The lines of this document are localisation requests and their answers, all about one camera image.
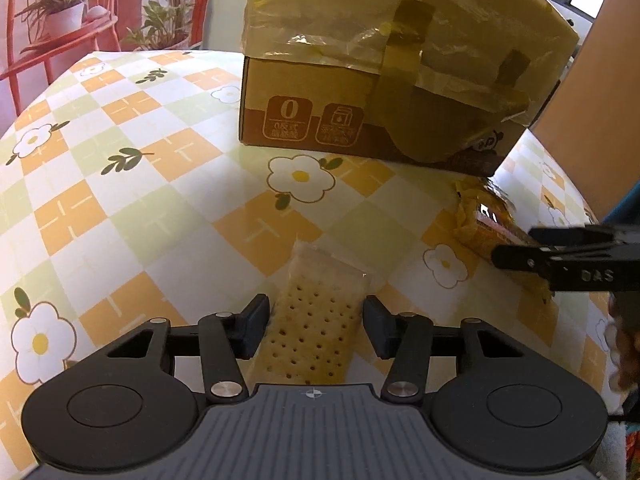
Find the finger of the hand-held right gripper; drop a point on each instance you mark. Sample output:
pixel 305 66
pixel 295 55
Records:
pixel 565 235
pixel 515 257

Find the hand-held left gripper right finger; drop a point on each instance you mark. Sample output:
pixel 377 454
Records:
pixel 377 326

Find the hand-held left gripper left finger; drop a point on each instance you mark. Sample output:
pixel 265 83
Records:
pixel 252 326

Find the yellow snack packet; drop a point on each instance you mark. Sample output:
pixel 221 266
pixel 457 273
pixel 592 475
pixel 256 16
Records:
pixel 480 225

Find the clear cracker packet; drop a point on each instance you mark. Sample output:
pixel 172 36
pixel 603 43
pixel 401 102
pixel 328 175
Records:
pixel 315 320

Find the taped cardboard box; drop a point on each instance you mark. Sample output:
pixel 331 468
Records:
pixel 310 85

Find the brown wooden panel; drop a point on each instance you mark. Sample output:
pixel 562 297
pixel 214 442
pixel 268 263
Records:
pixel 600 110

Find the floral checkered tablecloth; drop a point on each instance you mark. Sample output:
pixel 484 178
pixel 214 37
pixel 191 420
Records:
pixel 150 210

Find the printed room backdrop cloth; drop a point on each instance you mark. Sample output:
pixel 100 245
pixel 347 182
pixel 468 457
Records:
pixel 100 20

